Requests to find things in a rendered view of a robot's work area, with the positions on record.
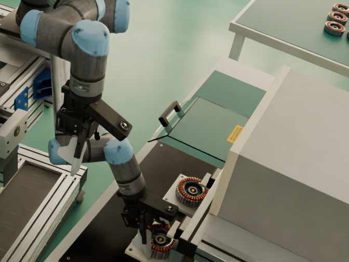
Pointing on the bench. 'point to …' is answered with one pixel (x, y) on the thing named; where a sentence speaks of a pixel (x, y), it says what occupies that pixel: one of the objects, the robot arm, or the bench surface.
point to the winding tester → (292, 169)
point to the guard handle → (169, 113)
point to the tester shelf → (227, 239)
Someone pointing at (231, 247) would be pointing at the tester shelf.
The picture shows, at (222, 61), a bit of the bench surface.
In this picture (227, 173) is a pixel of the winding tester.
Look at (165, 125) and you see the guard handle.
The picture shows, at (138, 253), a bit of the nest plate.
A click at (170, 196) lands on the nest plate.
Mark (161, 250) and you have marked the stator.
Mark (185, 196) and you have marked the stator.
